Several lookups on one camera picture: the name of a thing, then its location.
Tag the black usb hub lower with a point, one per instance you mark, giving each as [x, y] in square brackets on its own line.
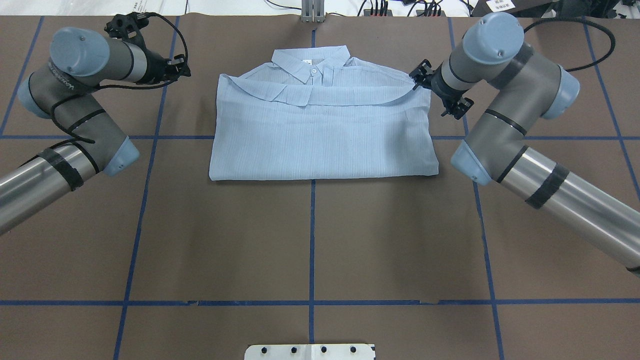
[426, 8]

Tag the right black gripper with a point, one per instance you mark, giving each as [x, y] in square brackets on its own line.
[437, 85]

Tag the black usb hub upper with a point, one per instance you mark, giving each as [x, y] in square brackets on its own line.
[375, 8]

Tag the black labelled box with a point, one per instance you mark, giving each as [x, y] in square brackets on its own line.
[533, 9]

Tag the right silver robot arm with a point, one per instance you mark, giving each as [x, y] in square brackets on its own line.
[530, 87]

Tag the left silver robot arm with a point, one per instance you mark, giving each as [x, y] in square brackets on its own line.
[82, 62]

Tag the aluminium frame post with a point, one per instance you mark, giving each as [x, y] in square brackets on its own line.
[313, 11]

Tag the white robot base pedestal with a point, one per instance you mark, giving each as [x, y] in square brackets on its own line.
[322, 351]

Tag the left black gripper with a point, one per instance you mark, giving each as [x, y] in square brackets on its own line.
[157, 69]

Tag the black usb hub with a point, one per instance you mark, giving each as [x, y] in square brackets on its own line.
[426, 8]
[375, 8]

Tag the light blue button shirt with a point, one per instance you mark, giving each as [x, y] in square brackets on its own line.
[320, 113]

